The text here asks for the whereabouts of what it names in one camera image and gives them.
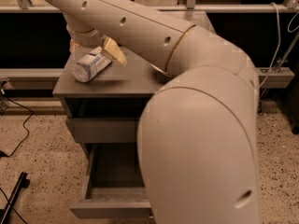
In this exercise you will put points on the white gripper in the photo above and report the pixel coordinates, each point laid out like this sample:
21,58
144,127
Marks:
86,38

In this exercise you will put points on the blue label plastic bottle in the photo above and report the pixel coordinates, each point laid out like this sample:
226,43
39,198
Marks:
90,65

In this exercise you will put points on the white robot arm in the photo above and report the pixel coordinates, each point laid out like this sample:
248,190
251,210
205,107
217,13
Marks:
196,138

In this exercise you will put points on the grey wooden drawer cabinet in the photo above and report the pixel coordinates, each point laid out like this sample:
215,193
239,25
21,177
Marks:
116,93

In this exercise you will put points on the closed upper grey drawer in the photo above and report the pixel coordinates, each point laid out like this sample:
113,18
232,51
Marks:
102,130

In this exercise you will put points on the open lower grey drawer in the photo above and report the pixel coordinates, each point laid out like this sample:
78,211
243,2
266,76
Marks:
112,186

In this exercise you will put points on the white paper bowl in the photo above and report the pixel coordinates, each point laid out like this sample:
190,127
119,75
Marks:
160,71

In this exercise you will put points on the black stand leg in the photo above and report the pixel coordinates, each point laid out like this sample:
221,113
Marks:
22,183

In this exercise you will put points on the metal railing frame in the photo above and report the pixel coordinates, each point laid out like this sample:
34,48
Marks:
176,7

